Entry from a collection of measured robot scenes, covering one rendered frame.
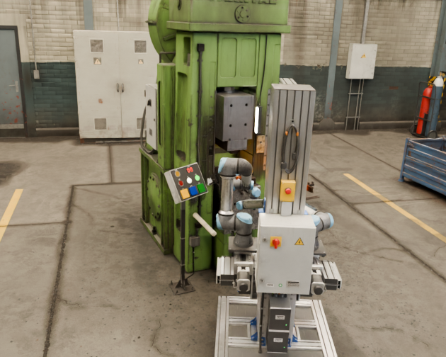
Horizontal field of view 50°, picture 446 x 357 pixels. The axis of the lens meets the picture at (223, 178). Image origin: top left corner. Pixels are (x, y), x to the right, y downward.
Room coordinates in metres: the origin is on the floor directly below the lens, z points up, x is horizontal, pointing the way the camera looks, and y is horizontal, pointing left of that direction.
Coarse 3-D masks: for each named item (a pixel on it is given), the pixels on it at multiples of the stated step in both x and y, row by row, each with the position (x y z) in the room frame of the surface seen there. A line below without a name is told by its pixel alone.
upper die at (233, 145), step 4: (216, 140) 4.38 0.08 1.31; (220, 140) 4.30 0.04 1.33; (232, 140) 4.18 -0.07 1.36; (236, 140) 4.20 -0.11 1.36; (240, 140) 4.22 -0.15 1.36; (244, 140) 4.23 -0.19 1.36; (220, 144) 4.29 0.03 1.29; (224, 144) 4.21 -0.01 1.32; (228, 144) 4.16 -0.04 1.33; (232, 144) 4.18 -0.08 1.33; (236, 144) 4.20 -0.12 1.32; (240, 144) 4.22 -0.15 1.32; (244, 144) 4.23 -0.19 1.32; (224, 148) 4.21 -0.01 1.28; (228, 148) 4.16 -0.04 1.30; (232, 148) 4.18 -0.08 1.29; (236, 148) 4.20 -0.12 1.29; (240, 148) 4.22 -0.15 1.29; (244, 148) 4.24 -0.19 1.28
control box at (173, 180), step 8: (184, 168) 3.87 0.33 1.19; (192, 168) 3.93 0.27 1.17; (168, 176) 3.75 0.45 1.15; (176, 176) 3.76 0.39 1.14; (184, 176) 3.82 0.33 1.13; (192, 176) 3.88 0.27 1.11; (200, 176) 3.95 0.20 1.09; (168, 184) 3.75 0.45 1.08; (176, 184) 3.72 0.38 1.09; (184, 184) 3.78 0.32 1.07; (192, 184) 3.84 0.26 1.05; (176, 192) 3.69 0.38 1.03; (176, 200) 3.69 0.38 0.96; (184, 200) 3.69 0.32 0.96
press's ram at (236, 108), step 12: (228, 96) 4.16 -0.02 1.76; (240, 96) 4.21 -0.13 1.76; (252, 96) 4.26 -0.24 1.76; (216, 108) 4.28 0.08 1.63; (228, 108) 4.16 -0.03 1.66; (240, 108) 4.21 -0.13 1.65; (252, 108) 4.26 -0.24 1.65; (216, 120) 4.27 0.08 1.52; (228, 120) 4.16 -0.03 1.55; (240, 120) 4.21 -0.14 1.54; (252, 120) 4.26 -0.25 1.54; (216, 132) 4.27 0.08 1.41; (228, 132) 4.16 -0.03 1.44; (240, 132) 4.21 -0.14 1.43
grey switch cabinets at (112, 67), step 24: (96, 48) 8.98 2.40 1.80; (120, 48) 9.08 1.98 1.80; (144, 48) 9.20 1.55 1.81; (96, 72) 8.99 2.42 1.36; (120, 72) 9.08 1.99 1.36; (144, 72) 9.20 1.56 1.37; (96, 96) 8.98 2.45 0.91; (120, 96) 9.09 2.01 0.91; (96, 120) 8.97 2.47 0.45; (120, 120) 9.08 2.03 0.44; (144, 120) 9.19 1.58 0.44
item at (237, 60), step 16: (224, 32) 4.29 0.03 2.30; (224, 48) 4.30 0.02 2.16; (240, 48) 4.35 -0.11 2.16; (256, 48) 4.43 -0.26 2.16; (224, 64) 4.30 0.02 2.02; (240, 64) 4.37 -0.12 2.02; (256, 64) 4.43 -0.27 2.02; (224, 80) 4.29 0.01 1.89; (240, 80) 4.36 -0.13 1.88; (256, 80) 4.43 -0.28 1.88
